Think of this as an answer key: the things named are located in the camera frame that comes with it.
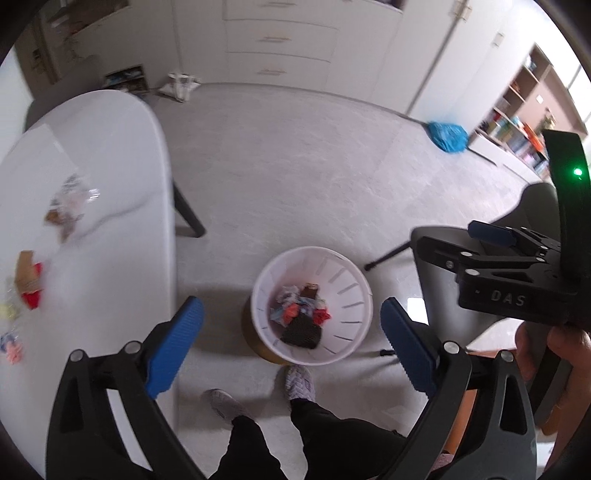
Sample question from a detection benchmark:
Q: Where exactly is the beige drawer cabinet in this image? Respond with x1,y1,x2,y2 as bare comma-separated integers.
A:
222,0,402,93

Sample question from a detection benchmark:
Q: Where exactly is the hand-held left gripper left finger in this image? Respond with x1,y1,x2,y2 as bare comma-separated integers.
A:
45,296,206,480

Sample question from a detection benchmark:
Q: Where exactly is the white folding floor rack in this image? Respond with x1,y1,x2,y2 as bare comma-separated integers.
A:
159,71,202,102

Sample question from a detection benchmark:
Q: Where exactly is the person's right leg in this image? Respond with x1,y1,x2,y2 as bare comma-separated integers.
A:
290,398,409,480

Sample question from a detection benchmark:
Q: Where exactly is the person's shoe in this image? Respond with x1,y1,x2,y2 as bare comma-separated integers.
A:
204,388,252,430
283,364,317,403

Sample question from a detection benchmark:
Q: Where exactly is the beige cabinet with niche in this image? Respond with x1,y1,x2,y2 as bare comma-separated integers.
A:
14,0,153,93

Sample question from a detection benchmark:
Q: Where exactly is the blue plastic bag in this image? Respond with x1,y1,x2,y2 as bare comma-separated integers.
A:
427,121,469,154

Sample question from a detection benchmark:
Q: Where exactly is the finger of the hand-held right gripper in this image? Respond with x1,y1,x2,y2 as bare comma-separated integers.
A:
467,220,563,259
418,234,552,278

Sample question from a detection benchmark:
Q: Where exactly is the brown paper bag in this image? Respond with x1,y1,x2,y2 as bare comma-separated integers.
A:
16,250,40,294

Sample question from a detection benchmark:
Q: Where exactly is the black foam net sleeve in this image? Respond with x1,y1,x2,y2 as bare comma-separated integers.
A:
280,314,323,350

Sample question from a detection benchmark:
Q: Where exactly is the person's leg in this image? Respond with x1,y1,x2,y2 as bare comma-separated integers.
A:
208,414,289,480
290,398,409,480

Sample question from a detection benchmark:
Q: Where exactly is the person's left shoe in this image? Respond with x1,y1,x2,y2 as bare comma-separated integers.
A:
204,388,252,430

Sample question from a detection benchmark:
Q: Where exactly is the black table leg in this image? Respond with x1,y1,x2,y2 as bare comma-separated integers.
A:
173,181,206,239

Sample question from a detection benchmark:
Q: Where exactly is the person's right hand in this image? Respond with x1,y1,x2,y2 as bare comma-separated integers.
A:
514,320,591,462

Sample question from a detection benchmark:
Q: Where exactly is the white slotted waste bin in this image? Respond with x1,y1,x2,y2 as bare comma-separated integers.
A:
250,247,374,366

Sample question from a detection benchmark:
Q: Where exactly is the open bookshelf with books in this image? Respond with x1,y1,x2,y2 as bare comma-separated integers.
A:
468,44,587,183

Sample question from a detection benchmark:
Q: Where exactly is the person's right shoe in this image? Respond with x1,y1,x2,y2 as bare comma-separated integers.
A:
283,364,317,403

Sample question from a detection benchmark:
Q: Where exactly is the tall beige cabinet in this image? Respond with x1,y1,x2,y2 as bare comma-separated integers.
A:
171,0,229,86

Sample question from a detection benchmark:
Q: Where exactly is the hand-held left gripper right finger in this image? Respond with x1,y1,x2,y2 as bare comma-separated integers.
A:
380,296,537,480

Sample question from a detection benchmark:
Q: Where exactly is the clear snack packet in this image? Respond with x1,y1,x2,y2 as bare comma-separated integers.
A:
45,173,102,243

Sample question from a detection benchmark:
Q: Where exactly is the person's left leg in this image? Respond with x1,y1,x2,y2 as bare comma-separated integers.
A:
208,414,289,480

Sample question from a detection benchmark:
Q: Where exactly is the red crumpled paper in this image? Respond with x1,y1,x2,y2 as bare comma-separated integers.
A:
21,262,47,310

